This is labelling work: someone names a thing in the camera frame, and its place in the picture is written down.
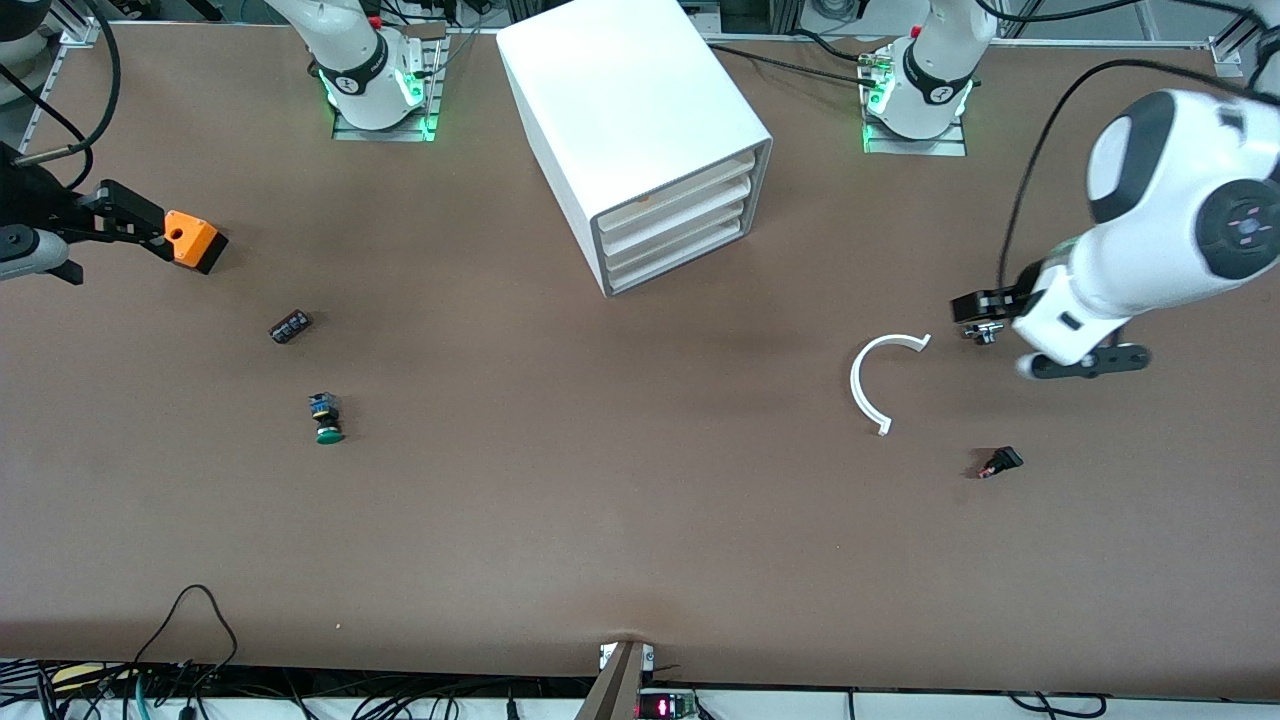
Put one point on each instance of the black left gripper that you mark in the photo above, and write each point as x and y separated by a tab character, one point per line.
1022	292

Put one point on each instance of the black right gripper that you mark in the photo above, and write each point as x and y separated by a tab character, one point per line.
40	203

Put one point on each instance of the white plastic drawer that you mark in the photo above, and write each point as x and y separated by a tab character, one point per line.
675	253
675	236
675	199
675	218

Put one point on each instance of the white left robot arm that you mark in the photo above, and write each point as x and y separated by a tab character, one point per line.
1150	250

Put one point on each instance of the green push button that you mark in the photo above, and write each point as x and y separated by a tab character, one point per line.
328	433

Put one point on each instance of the white drawer cabinet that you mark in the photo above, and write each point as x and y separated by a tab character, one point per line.
620	90

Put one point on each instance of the orange box with hole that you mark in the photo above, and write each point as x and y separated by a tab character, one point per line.
198	242

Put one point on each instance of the white curved plastic arc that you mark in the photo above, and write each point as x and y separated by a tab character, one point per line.
856	385

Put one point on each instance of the small black electronic component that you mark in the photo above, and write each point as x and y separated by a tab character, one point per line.
290	327

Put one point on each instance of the device with red display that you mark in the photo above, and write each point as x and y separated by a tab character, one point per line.
665	707

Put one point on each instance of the small metal toggle switch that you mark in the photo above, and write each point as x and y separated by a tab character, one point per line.
986	335

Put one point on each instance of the black rocker switch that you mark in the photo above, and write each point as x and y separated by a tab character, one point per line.
1003	460

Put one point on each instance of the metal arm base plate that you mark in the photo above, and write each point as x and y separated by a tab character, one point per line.
342	130
950	146

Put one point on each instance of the aluminium frame profile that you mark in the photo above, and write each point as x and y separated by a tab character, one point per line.
1235	50
75	25

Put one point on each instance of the brown camera post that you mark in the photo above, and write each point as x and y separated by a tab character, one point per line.
615	690

